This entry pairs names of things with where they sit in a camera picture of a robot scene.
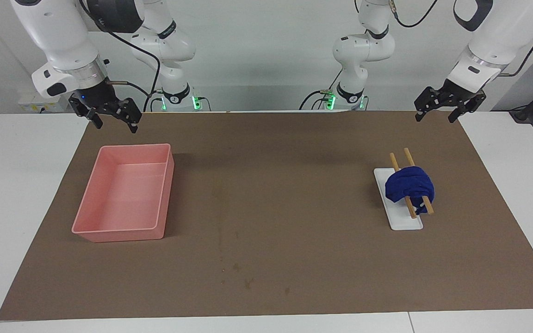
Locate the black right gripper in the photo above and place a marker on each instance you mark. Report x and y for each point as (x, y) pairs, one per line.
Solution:
(100, 97)

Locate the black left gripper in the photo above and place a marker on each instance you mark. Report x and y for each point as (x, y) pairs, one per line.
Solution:
(458, 95)

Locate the dark blue towel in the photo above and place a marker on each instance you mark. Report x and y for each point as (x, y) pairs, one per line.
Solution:
(407, 185)

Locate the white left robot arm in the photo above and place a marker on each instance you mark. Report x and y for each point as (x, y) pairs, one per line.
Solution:
(493, 37)

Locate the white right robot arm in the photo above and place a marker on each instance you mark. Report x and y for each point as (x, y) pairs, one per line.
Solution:
(58, 32)

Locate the wooden rack rod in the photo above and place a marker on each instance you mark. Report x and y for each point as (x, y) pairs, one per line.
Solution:
(408, 156)
(393, 161)

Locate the pink plastic tray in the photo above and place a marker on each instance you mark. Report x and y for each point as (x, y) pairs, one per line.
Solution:
(123, 194)

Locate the white rack with wooden rods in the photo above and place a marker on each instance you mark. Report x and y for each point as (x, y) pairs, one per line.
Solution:
(403, 219)

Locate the brown table mat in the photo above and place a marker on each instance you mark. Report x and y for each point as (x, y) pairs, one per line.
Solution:
(271, 194)

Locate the white wall socket strip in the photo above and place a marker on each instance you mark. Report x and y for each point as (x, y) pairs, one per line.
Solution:
(30, 104)

